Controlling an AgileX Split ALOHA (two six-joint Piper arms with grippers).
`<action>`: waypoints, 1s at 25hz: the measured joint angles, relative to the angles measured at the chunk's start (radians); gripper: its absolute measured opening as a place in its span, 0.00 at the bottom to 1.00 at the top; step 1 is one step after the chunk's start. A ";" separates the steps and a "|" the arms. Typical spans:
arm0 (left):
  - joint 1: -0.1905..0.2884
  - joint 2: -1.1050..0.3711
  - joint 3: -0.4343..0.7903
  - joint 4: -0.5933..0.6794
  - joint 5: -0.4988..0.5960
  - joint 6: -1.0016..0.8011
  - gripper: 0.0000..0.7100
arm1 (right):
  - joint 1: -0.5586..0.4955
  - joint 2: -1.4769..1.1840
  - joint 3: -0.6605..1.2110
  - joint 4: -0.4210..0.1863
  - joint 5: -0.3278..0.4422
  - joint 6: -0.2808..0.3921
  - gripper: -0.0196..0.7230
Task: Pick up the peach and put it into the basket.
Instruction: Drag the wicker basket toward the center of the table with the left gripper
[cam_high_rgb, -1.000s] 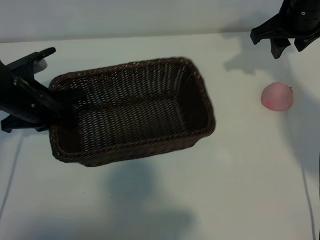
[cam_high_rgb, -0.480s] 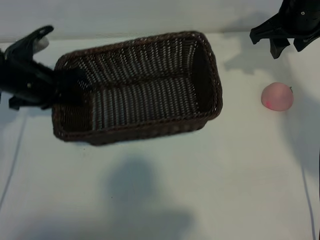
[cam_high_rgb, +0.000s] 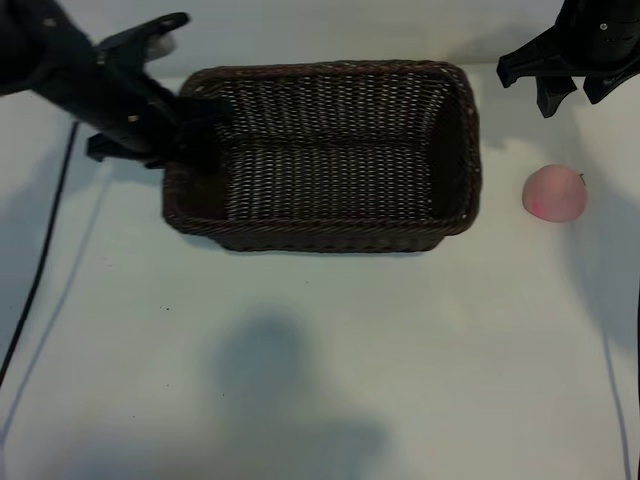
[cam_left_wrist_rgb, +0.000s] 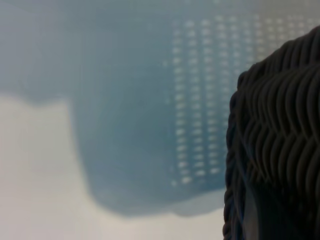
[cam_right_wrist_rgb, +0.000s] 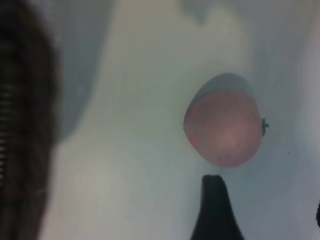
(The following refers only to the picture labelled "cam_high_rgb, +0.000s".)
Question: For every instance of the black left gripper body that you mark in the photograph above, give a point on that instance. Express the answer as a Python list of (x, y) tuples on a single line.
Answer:
[(127, 110)]

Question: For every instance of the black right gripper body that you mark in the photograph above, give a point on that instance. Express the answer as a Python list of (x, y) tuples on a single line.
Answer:
[(595, 45)]

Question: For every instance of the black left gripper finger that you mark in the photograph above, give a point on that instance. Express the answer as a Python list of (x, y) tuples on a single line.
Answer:
[(195, 150), (207, 112)]

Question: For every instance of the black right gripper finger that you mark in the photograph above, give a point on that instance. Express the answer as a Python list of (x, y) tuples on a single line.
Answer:
[(548, 95), (566, 86)]

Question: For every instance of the pink peach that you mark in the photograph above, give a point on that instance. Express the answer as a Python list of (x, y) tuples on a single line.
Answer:
[(555, 195)]

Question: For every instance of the dark brown wicker basket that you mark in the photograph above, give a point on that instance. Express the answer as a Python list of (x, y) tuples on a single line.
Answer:
[(325, 235)]

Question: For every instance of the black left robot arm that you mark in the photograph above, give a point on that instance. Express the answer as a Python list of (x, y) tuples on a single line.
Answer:
[(40, 45)]

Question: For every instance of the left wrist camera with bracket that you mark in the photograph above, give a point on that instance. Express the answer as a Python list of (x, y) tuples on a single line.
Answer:
[(145, 29)]

